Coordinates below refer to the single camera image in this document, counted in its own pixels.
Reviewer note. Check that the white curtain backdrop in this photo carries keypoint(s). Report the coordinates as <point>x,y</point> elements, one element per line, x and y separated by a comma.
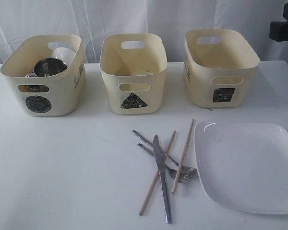
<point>94,20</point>

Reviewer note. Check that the wooden chopstick right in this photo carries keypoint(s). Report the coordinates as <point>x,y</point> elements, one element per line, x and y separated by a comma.
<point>183,155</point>

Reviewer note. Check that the steel table knife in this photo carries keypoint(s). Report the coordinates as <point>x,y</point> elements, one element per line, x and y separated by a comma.
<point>162,174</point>

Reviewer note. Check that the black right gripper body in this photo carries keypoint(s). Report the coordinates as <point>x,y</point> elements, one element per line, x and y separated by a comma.
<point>279,30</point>

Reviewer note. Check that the cream bin with circle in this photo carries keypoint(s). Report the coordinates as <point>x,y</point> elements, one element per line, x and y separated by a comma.
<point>64,88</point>

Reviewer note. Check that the wooden chopstick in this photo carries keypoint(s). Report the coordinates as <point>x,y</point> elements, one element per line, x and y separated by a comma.
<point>155,178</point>
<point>183,155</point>

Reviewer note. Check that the stainless steel bowl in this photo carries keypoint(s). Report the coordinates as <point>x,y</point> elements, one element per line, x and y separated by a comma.
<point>33,88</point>

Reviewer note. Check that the wooden chopstick left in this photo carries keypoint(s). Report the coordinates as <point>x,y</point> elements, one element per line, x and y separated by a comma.
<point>155,178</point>

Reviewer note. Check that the cream bin with square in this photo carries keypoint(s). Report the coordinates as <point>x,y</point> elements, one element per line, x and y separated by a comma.
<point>219,66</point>

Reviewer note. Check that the white round bowl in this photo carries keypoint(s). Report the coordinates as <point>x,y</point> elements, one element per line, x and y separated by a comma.
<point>65,54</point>

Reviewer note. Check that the white square plate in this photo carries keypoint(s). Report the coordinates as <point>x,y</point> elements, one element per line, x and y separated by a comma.
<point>243,166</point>

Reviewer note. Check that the steel spoon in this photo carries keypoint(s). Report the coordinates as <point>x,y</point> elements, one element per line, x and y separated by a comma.
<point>188,171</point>

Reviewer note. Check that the steel fork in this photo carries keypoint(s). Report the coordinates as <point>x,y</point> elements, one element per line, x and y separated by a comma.
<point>182,179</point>

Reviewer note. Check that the cream bin with triangle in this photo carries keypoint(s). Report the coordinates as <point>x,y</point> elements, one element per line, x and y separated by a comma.
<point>133,68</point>

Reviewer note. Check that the steel mug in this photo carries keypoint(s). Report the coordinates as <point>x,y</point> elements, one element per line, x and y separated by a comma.
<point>47,67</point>

